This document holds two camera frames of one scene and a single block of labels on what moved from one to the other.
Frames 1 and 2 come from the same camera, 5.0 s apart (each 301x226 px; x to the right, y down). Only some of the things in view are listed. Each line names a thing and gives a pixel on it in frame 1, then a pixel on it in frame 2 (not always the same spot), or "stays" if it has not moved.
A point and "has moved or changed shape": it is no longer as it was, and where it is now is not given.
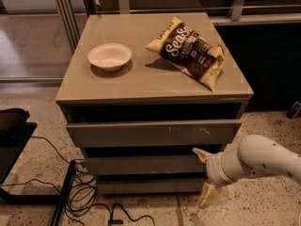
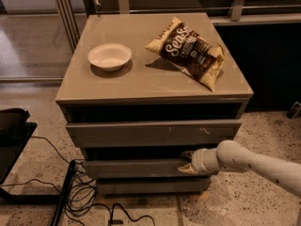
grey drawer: (143, 165) has moved or changed shape
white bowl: (109, 56) stays
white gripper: (213, 169) → (198, 161)
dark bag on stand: (12, 123) stays
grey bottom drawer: (126, 186) stays
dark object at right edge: (295, 111) stays
